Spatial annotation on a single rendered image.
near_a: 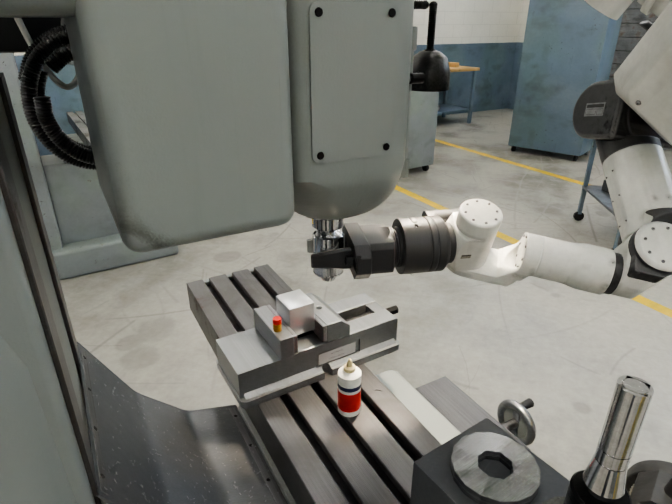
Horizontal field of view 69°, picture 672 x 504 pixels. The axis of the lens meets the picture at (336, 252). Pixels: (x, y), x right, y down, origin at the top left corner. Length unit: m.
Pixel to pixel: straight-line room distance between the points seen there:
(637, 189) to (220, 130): 0.65
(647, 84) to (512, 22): 9.64
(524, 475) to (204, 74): 0.50
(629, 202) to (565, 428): 1.62
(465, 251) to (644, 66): 0.35
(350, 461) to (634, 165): 0.65
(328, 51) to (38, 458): 0.49
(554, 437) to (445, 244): 1.68
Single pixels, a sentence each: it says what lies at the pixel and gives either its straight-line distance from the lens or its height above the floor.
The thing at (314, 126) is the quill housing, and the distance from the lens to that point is 0.57.
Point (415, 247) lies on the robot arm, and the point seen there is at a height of 1.25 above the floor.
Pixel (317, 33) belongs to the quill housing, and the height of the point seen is 1.54.
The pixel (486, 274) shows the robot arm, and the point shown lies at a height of 1.19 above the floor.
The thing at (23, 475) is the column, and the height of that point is 1.18.
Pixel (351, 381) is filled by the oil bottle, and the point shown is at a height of 1.02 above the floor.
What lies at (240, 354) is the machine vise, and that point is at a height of 1.01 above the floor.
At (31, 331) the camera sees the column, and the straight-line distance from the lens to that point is 0.50.
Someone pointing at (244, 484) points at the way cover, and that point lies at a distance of 0.90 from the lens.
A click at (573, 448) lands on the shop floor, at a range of 2.34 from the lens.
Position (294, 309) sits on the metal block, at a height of 1.08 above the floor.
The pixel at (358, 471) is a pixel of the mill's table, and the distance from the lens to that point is 0.82.
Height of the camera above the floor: 1.56
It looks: 25 degrees down
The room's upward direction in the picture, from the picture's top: straight up
